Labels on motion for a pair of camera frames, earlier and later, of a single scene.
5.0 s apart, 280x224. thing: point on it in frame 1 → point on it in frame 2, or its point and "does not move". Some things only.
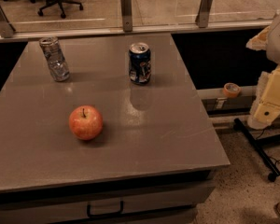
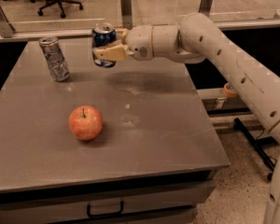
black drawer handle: x=100 y=215 does not move
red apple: x=85 y=122 does not move
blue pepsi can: x=139 y=58 → x=104 y=35
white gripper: x=279 y=42 → x=140 y=42
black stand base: x=259 y=147 does not move
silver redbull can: x=55 y=57 does not move
